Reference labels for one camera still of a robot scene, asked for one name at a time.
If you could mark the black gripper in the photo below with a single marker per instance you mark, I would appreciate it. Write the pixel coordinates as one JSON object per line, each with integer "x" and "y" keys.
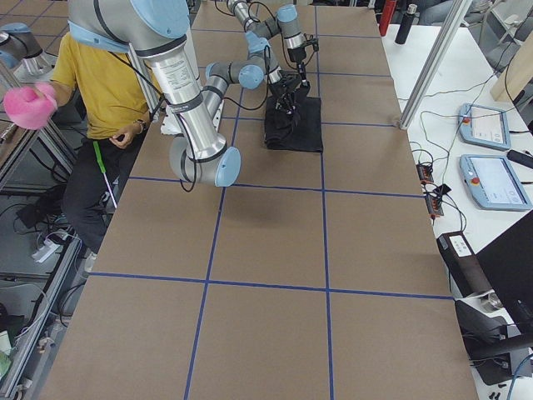
{"x": 298, "y": 57}
{"x": 284, "y": 86}

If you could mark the black graphic t-shirt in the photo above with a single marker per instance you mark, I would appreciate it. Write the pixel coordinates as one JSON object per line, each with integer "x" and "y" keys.
{"x": 300, "y": 132}

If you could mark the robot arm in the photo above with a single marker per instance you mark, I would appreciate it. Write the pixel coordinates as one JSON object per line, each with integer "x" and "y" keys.
{"x": 261, "y": 60}
{"x": 157, "y": 32}

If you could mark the red bottle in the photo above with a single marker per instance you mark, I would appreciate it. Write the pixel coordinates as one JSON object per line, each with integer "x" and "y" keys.
{"x": 387, "y": 13}

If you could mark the black bottle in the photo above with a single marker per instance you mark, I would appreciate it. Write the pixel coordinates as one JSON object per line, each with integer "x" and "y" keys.
{"x": 406, "y": 23}

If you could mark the person in yellow shirt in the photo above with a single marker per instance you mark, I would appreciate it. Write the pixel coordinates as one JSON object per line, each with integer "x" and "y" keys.
{"x": 118, "y": 118}

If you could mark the light blue teach pendant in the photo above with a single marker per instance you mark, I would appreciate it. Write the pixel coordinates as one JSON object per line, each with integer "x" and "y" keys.
{"x": 493, "y": 184}
{"x": 484, "y": 126}

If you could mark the brown paper table cover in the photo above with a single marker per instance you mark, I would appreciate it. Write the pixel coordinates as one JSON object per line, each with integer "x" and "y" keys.
{"x": 315, "y": 276}

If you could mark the black box with label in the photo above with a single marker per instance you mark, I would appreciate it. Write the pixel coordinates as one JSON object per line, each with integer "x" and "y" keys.
{"x": 465, "y": 274}

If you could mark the pink plush toy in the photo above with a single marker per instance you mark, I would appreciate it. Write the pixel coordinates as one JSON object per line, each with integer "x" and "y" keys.
{"x": 30, "y": 107}

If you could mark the black monitor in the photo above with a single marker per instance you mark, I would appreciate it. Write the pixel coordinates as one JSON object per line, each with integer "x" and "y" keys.
{"x": 507, "y": 265}

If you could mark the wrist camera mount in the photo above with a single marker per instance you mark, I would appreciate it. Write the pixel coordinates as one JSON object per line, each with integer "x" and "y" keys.
{"x": 312, "y": 42}

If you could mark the aluminium frame post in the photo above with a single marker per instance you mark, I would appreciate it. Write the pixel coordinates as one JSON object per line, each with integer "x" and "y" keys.
{"x": 434, "y": 59}

